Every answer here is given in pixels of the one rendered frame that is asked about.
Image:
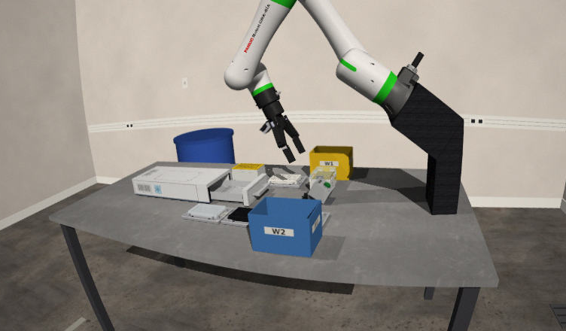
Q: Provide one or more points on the blue bin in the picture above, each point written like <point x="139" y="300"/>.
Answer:
<point x="284" y="226"/>

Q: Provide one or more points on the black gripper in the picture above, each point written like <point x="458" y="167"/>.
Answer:
<point x="280" y="124"/>

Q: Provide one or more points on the yellow bin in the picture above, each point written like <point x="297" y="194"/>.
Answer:
<point x="335" y="156"/>

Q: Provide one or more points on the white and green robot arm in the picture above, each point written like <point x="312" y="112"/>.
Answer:
<point x="356" y="67"/>

